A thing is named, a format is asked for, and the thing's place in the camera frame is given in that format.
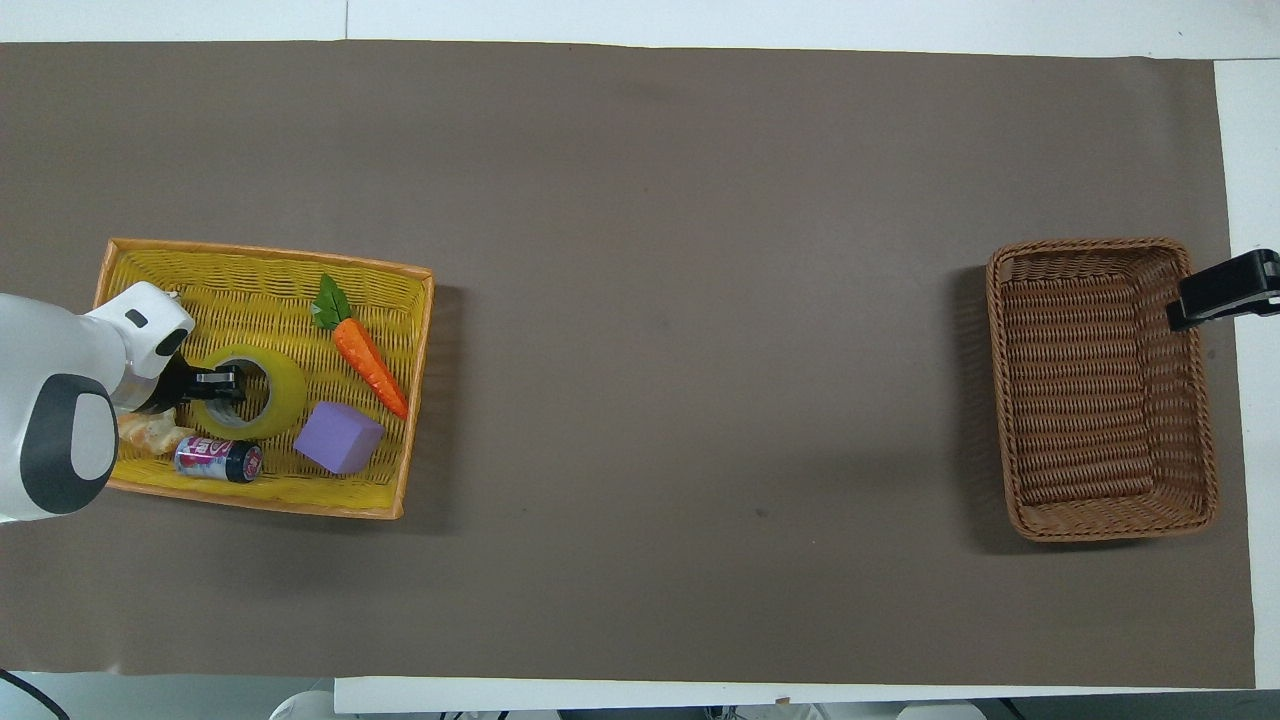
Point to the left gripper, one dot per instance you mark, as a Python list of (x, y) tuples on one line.
[(172, 388)]

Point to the yellow tape roll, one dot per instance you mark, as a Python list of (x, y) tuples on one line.
[(285, 395)]

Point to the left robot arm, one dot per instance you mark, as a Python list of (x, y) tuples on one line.
[(50, 400)]

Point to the yellow wicker basket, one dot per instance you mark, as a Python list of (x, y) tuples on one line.
[(260, 285)]

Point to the brown wicker basket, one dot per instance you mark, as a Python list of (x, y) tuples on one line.
[(1085, 400)]

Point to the toy bread piece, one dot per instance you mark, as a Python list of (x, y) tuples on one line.
[(152, 433)]

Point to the small drink can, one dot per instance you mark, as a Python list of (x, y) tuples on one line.
[(215, 459)]

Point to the purple cube block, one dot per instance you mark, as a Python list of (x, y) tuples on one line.
[(338, 438)]

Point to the orange toy carrot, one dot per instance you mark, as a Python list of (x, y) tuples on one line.
[(365, 360)]

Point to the black stand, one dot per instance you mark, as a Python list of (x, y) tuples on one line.
[(1225, 288)]

